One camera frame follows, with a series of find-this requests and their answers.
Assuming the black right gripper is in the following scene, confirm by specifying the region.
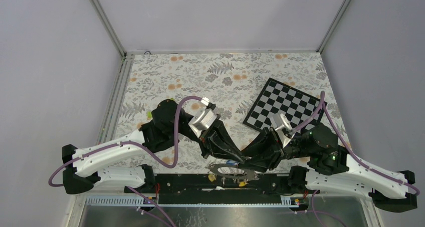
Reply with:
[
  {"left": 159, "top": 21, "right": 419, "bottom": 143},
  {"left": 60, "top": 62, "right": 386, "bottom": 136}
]
[{"left": 234, "top": 126, "right": 313, "bottom": 172}]

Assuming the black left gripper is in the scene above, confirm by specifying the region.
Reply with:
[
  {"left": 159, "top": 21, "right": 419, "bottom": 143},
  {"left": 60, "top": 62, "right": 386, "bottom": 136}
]
[{"left": 175, "top": 114, "right": 247, "bottom": 163}]

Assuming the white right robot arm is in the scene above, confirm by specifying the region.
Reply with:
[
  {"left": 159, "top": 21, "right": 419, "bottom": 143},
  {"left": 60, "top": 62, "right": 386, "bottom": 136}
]
[{"left": 238, "top": 114, "right": 417, "bottom": 213}]

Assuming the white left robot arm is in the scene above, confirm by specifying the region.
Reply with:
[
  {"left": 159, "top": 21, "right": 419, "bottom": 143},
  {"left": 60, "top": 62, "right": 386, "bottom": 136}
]
[{"left": 56, "top": 97, "right": 248, "bottom": 194}]

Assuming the black white chessboard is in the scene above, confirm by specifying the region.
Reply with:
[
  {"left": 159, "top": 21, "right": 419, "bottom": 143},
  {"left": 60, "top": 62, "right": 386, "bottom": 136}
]
[{"left": 243, "top": 78, "right": 320, "bottom": 131}]

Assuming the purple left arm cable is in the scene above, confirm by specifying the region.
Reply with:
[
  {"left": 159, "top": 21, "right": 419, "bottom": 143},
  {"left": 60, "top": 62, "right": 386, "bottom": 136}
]
[{"left": 48, "top": 95, "right": 210, "bottom": 227}]

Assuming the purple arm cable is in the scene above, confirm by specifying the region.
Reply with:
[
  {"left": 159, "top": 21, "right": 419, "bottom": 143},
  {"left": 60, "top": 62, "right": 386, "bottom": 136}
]
[
  {"left": 48, "top": 95, "right": 210, "bottom": 227},
  {"left": 289, "top": 91, "right": 420, "bottom": 200}
]

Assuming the black front rail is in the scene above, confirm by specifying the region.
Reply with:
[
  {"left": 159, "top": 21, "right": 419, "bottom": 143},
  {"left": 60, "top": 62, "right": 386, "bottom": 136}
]
[{"left": 135, "top": 173, "right": 308, "bottom": 194}]

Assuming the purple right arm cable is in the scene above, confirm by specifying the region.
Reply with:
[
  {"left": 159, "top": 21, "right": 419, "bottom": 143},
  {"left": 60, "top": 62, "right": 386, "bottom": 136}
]
[{"left": 289, "top": 91, "right": 420, "bottom": 200}]

